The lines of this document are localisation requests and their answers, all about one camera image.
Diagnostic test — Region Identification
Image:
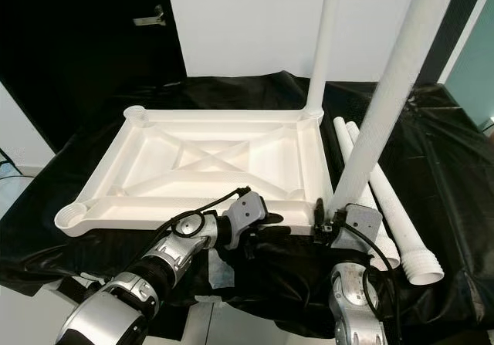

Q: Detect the black tripod stand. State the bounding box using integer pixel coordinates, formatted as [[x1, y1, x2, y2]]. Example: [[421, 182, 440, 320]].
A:
[[0, 148, 25, 178]]

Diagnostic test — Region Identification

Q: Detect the black plastic cover sheet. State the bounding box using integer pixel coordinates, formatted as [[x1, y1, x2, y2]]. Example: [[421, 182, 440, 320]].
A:
[[0, 71, 494, 338]]

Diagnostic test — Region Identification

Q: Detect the teal glass panel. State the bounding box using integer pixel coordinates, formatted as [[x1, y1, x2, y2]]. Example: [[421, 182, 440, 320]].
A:
[[438, 5, 494, 134]]

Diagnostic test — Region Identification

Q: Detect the black door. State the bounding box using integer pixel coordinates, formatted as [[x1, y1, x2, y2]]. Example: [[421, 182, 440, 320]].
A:
[[0, 0, 188, 151]]

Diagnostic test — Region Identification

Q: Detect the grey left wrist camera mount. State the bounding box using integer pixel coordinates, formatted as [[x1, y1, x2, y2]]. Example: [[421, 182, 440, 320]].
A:
[[229, 191, 269, 249]]

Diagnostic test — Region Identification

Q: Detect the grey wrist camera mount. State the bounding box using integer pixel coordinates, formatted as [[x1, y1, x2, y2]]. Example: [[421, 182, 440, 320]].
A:
[[229, 191, 269, 249], [334, 203, 384, 251]]

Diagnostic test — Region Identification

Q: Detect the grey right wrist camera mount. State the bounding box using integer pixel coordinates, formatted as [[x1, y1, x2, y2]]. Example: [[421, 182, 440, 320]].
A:
[[334, 203, 384, 251]]

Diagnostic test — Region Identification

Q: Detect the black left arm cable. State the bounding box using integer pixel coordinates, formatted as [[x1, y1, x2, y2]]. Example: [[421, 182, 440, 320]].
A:
[[162, 187, 254, 244]]

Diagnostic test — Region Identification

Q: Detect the black wall pillar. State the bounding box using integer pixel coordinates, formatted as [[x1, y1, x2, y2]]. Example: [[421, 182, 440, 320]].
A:
[[417, 0, 487, 85]]

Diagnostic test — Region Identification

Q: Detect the silver door handle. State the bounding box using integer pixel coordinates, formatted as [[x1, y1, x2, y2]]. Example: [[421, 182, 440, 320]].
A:
[[133, 5, 167, 27]]

